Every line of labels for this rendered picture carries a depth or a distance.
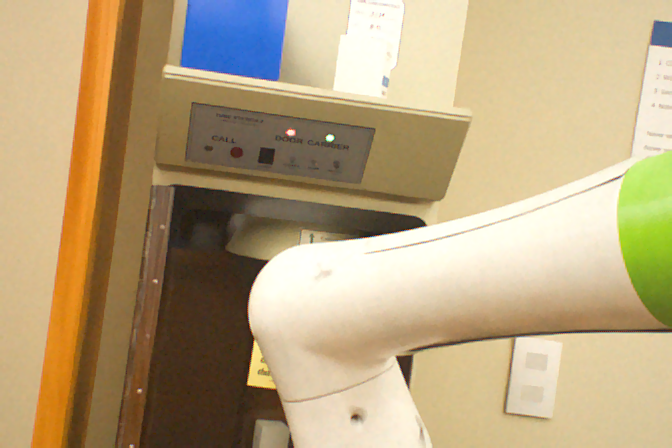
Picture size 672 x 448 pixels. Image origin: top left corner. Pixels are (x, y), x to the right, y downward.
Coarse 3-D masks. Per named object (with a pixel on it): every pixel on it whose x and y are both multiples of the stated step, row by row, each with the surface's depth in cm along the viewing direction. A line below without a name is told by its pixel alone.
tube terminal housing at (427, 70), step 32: (320, 0) 143; (416, 0) 144; (448, 0) 144; (288, 32) 143; (320, 32) 143; (416, 32) 144; (448, 32) 145; (288, 64) 143; (320, 64) 143; (416, 64) 144; (448, 64) 145; (416, 96) 145; (448, 96) 145; (256, 192) 143; (288, 192) 144; (320, 192) 144; (352, 192) 145
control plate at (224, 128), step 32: (192, 128) 135; (224, 128) 135; (256, 128) 135; (288, 128) 135; (320, 128) 135; (352, 128) 135; (192, 160) 139; (224, 160) 139; (256, 160) 139; (288, 160) 139; (320, 160) 139; (352, 160) 138
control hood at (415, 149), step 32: (160, 96) 133; (192, 96) 132; (224, 96) 132; (256, 96) 132; (288, 96) 132; (320, 96) 132; (352, 96) 132; (160, 128) 136; (384, 128) 135; (416, 128) 135; (448, 128) 135; (160, 160) 139; (384, 160) 139; (416, 160) 138; (448, 160) 138; (384, 192) 143; (416, 192) 142
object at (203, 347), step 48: (192, 192) 141; (192, 240) 142; (240, 240) 142; (288, 240) 143; (336, 240) 144; (192, 288) 142; (240, 288) 143; (192, 336) 143; (240, 336) 143; (192, 384) 143; (240, 384) 144; (144, 432) 143; (192, 432) 143; (240, 432) 144; (288, 432) 144
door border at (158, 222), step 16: (160, 192) 141; (160, 208) 141; (160, 224) 141; (160, 240) 141; (144, 256) 141; (160, 256) 142; (144, 272) 141; (160, 272) 142; (160, 288) 142; (144, 304) 142; (144, 320) 142; (144, 336) 142; (128, 352) 142; (144, 352) 142; (128, 368) 142; (144, 368) 142; (144, 384) 142; (128, 400) 142; (144, 400) 142; (128, 416) 142; (128, 432) 142
